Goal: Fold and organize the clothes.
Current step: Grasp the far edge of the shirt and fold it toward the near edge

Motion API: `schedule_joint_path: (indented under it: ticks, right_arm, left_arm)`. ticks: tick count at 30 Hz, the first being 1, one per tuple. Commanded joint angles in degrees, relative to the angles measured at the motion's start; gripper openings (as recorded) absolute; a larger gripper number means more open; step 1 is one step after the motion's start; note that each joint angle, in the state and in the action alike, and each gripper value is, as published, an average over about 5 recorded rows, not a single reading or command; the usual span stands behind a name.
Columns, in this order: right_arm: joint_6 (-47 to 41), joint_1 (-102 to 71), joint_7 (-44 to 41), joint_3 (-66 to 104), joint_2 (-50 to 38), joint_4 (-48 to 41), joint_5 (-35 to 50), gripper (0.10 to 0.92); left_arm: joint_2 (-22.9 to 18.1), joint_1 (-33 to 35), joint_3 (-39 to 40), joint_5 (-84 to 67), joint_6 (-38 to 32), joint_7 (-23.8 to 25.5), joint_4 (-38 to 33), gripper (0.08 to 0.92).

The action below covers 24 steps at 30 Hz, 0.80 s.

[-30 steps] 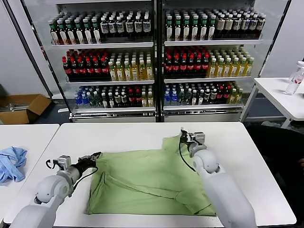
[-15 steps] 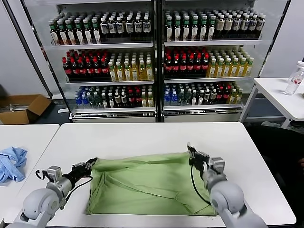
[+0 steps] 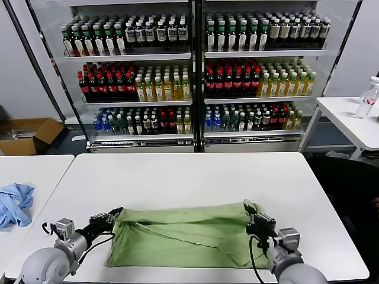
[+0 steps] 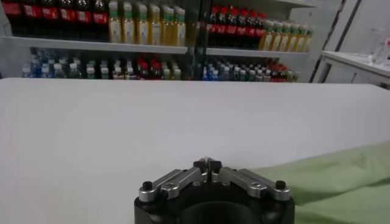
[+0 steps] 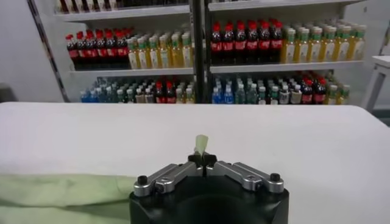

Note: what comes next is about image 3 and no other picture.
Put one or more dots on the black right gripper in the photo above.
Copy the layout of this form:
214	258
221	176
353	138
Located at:
262	229

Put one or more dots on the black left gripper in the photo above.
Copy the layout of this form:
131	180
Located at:
94	229

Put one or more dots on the light green shirt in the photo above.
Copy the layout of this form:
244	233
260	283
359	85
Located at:
177	236

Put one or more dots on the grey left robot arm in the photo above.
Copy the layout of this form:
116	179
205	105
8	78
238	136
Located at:
47	266

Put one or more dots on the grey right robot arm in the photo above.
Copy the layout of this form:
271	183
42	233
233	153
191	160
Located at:
296	269

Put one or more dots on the person's bare hand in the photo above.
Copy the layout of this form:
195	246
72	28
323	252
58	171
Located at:
376	203

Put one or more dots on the white paper scrap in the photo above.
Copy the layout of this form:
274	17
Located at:
78	138

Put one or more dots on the white cap dark drink bottle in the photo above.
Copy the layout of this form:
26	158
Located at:
258	122
138	126
266	122
129	126
250	122
154	125
242	123
146	126

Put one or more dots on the blue water bottle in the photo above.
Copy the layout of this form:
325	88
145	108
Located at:
97	127
217	124
209	124
106	127

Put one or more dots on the clear greenish water bottle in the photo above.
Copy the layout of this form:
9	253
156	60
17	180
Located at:
114	126
121	126
234	122
226	122

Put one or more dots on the person's black clothing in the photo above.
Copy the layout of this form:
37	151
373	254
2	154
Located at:
340	183

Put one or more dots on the red cap cola bottle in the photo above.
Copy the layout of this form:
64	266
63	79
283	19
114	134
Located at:
228	82
238	82
83	85
130	84
283	120
256	81
93	85
111	84
210	82
274	120
120	84
102	85
219	82
163	124
172	124
247	82

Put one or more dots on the crumpled light blue cloth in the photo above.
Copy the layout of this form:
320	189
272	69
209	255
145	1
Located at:
14	204

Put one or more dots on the white cap yellow tea bottle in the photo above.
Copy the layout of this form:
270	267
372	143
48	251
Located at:
187	125
298	121
290	121
180	125

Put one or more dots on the pale grey crumpled bag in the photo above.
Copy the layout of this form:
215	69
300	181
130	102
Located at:
337	154

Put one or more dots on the open cardboard box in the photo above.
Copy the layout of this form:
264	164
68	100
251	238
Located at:
47	130

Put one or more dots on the grey strips bundle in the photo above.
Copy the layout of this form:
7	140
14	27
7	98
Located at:
17	133

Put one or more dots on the green cap yellow juice bottle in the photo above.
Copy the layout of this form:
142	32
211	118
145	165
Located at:
150	90
292	85
301	85
141	91
168	90
186	89
159	90
264	86
177	89
310	85
283	85
274	86

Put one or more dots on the white side table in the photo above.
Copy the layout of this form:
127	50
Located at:
340	118

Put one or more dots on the clear water bottle red label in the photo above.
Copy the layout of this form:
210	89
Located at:
365	103

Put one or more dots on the white metal drinks shelf rack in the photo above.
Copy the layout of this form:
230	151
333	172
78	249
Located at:
260	54

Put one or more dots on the beverage display fridge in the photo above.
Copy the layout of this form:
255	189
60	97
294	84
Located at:
127	57

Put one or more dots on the green cap dark tea bottle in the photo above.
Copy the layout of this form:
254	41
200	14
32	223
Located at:
68	43
99	42
243	36
211	37
120	41
78	43
221	37
89	43
232	36
253	36
263	35
109	41

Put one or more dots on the white cap beige label bottle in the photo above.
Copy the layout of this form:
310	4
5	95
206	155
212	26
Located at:
274	33
285	33

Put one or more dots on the white cap navy label bottle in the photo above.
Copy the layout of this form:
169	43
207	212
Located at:
161	34
130	35
183	33
295	32
305	32
315	32
172	33
140	35
325	32
150	34

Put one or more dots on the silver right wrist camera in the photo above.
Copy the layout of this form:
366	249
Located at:
288	238

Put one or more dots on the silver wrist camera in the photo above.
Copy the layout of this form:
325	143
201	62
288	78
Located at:
288	238
63	229

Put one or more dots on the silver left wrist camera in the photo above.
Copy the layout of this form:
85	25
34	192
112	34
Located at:
63	229

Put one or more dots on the dark metal frame pole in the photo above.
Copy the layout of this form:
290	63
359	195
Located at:
34	59
345	44

